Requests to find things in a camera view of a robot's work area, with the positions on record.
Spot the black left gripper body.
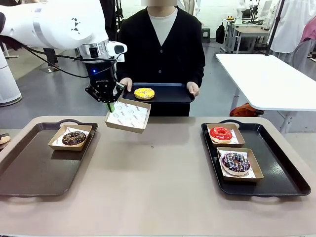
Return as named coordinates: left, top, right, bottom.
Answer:
left=83, top=60, right=117, bottom=87

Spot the yellow sprinkled donut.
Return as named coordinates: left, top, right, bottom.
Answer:
left=134, top=87, right=156, bottom=100

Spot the brown cardboard donut box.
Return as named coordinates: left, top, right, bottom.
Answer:
left=47, top=124, right=93, bottom=152
left=216, top=147, right=264, bottom=183
left=104, top=97, right=152, bottom=134
left=206, top=123, right=246, bottom=149

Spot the chocolate sprinkled donut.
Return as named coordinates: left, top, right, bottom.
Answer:
left=61, top=131, right=87, bottom=146

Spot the small black serving tray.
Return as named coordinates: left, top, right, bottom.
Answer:
left=122, top=82, right=196, bottom=104

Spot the red glazed donut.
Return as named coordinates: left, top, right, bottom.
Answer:
left=209, top=126, right=233, bottom=144

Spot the purple white sprinkled donut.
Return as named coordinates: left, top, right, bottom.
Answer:
left=220, top=152, right=251, bottom=176

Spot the person's right forearm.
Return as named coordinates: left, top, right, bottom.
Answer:
left=116, top=56, right=135, bottom=81

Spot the person's left forearm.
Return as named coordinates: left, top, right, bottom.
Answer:
left=186, top=56, right=206, bottom=86

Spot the brown plastic serving tray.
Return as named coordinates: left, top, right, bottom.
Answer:
left=0, top=119, right=99, bottom=198

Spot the large black plastic serving tray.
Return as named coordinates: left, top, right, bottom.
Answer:
left=201, top=119, right=312, bottom=198

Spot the person's right hand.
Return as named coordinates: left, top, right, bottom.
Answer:
left=119, top=78, right=133, bottom=92

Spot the person's left hand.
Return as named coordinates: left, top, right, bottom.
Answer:
left=186, top=81, right=200, bottom=97

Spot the bystander in white top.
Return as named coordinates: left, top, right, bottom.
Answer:
left=40, top=48, right=59, bottom=74

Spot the person in black cardigan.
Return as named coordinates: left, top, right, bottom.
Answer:
left=116, top=0, right=206, bottom=117

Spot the white cylindrical appliance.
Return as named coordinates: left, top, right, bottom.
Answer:
left=0, top=48, right=22, bottom=107

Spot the white background desk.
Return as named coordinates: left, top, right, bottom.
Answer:
left=2, top=43, right=19, bottom=59

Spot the grey plastic stool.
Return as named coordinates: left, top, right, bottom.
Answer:
left=201, top=27, right=211, bottom=44

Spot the black backpack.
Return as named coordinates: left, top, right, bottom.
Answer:
left=216, top=22, right=227, bottom=44

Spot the orange bag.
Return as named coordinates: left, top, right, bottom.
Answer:
left=229, top=103, right=264, bottom=118

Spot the background desk with wooden top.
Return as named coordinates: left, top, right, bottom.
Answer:
left=232, top=24, right=271, bottom=54

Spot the large white table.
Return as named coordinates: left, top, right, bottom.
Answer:
left=215, top=53, right=316, bottom=134

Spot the black slanted pole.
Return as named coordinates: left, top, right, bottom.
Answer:
left=265, top=0, right=286, bottom=56

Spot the white hanging garment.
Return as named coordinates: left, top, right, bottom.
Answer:
left=270, top=0, right=316, bottom=54

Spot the grey garment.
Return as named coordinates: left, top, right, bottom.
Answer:
left=278, top=39, right=316, bottom=82

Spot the pink garment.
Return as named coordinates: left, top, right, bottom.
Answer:
left=300, top=16, right=316, bottom=42

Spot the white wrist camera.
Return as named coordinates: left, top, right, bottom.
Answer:
left=107, top=41, right=128, bottom=55

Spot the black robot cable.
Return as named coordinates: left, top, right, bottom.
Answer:
left=24, top=45, right=124, bottom=79

